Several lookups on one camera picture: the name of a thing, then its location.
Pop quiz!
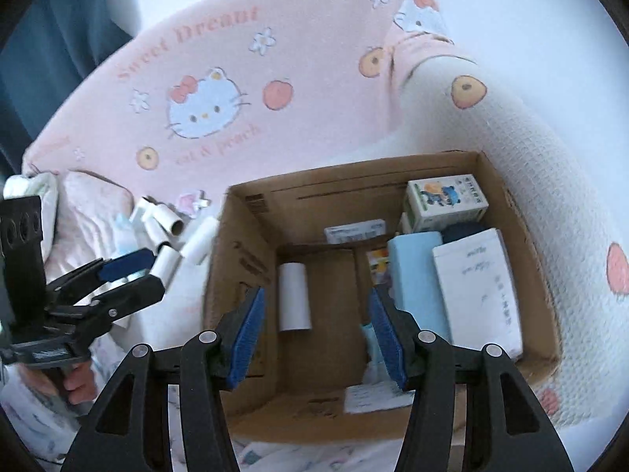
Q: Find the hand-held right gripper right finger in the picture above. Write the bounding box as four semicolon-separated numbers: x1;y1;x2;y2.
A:
368;285;576;472

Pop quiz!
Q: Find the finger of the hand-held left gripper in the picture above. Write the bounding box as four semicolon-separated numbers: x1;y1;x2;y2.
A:
46;248;155;297
49;275;166;350

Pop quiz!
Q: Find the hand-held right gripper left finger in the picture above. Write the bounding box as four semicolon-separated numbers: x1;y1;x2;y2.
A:
61;285;269;472

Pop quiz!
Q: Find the pile of white paper tubes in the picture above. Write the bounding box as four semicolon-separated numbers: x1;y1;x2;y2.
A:
130;195;222;288

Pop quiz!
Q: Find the white paper tube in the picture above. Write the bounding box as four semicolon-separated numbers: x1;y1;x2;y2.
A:
278;262;313;331

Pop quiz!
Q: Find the cardboard box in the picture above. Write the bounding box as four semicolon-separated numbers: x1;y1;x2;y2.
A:
204;150;563;443

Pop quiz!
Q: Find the person's left hand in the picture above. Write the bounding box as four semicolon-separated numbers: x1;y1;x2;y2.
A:
20;361;96;406

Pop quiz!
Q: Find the blue tissue packet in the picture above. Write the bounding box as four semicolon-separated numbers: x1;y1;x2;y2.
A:
113;211;148;256

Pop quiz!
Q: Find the white paper slip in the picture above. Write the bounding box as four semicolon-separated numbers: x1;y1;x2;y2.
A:
344;383;416;414

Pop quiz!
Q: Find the white plastic bag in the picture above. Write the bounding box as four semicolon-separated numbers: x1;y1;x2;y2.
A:
2;173;60;217

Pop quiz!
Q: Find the pink printed pillow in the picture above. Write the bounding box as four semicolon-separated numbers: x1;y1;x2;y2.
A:
42;170;136;306

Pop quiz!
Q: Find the light blue box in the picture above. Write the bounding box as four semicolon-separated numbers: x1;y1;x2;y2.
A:
387;230;453;345

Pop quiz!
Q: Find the yellow printed packet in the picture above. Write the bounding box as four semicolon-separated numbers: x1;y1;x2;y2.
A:
366;248;394;286

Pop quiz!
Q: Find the pink wrapper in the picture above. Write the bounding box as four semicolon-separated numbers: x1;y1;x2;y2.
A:
177;189;212;214

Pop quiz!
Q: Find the white flat box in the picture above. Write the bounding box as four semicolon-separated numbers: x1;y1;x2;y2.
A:
432;229;524;360

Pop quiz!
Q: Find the small white grey box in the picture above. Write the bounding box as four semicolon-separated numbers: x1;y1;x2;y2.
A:
324;219;386;245

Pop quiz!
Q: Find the green white carton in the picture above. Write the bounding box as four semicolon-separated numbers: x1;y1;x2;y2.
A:
403;173;489;234

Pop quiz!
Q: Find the white printed bedsheet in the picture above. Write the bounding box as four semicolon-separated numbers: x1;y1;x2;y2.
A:
0;334;408;472

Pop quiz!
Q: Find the pink cream printed blanket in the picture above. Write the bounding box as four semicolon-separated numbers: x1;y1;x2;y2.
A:
22;0;629;428

